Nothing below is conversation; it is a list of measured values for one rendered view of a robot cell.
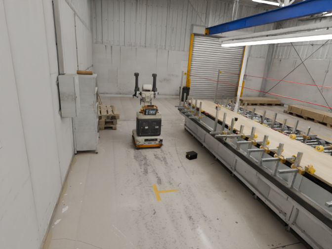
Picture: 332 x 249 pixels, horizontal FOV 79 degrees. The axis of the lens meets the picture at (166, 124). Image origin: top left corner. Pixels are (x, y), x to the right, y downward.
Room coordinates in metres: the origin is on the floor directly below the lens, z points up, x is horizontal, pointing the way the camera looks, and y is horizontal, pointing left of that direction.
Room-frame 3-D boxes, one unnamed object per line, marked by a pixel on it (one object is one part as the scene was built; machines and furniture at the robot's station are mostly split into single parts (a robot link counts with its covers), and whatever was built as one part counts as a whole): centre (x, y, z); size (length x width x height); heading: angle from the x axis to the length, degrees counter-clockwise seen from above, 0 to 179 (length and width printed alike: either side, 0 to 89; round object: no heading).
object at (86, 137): (4.17, 1.72, 0.78); 0.90 x 0.45 x 1.55; 17
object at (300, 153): (1.97, -1.44, 0.90); 0.04 x 0.04 x 0.48; 17
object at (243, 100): (10.86, -4.82, 0.23); 2.41 x 0.77 x 0.17; 108
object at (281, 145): (2.21, -1.37, 0.90); 0.04 x 0.04 x 0.48; 17
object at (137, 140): (4.51, 0.43, 0.16); 0.67 x 0.64 x 0.25; 18
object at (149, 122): (4.42, 0.41, 0.59); 0.55 x 0.34 x 0.83; 108
